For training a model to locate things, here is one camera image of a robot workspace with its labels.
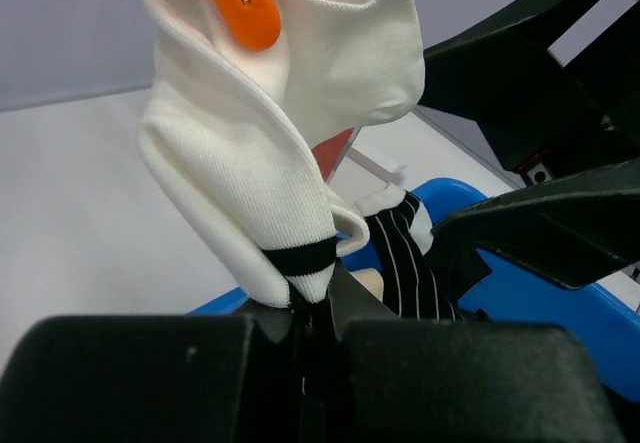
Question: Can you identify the beige brown sock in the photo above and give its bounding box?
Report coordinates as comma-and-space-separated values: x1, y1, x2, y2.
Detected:
350, 268, 384, 302

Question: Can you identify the black white pinstripe sock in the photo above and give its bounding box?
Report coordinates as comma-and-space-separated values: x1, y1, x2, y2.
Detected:
356, 184, 491, 321

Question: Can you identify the orange bear towel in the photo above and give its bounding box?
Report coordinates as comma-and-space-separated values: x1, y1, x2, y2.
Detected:
312, 129, 357, 182

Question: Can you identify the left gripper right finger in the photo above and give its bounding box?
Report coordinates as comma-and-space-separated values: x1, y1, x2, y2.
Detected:
327, 266, 624, 442

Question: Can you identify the white striped sock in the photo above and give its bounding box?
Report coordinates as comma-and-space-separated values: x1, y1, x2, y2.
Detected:
138, 0, 425, 308

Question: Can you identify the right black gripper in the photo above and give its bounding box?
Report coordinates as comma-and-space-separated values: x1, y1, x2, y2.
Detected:
422, 0, 639, 290

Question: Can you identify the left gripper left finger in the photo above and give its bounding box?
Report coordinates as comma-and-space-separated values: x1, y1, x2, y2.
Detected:
1, 315, 300, 442

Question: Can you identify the blue plastic bin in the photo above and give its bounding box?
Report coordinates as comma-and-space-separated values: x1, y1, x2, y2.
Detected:
189, 177, 639, 403

